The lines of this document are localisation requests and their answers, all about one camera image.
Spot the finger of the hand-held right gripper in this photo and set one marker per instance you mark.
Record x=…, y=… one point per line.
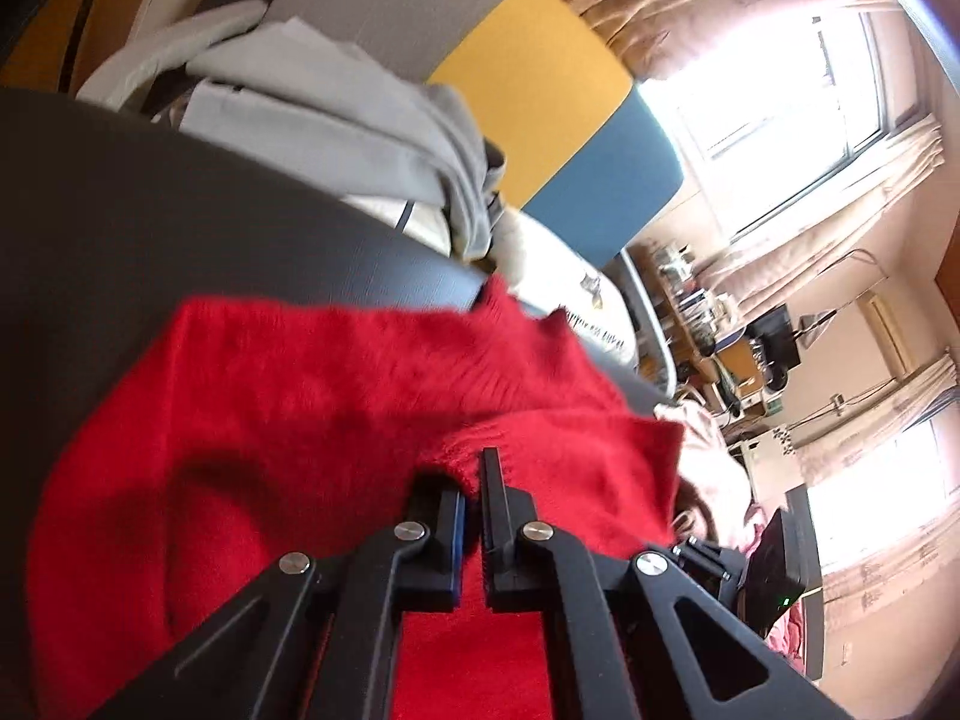
x=712, y=551

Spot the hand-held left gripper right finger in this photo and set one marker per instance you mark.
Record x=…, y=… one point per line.
x=510, y=562

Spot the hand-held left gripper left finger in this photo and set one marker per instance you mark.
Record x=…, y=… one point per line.
x=439, y=555

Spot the pink knit sweater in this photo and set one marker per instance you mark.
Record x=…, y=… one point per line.
x=712, y=465

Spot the fuzzy red sweater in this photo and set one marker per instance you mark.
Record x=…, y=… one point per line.
x=300, y=405

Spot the beige floral curtain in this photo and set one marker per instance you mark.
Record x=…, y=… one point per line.
x=885, y=420
x=825, y=240
x=885, y=562
x=712, y=7

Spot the narrow bright window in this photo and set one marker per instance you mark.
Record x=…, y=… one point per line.
x=870, y=495

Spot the wooden desk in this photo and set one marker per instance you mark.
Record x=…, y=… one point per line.
x=686, y=345

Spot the black monitor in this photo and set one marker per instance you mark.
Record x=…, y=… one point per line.
x=776, y=334

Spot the cream air conditioner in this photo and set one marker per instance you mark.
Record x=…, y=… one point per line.
x=889, y=337

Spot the group of small jars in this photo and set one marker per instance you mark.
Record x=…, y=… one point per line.
x=682, y=277

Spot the white printed cushion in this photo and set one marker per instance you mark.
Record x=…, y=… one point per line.
x=555, y=277

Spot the brown wooden door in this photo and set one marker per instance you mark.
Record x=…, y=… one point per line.
x=949, y=262

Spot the wide bright window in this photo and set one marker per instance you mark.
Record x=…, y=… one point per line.
x=765, y=127

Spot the grey garment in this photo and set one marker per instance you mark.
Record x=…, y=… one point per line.
x=337, y=112

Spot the grey yellow blue sofa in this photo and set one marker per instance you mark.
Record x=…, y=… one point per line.
x=540, y=90

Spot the orange wooden wardrobe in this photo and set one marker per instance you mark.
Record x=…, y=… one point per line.
x=45, y=52

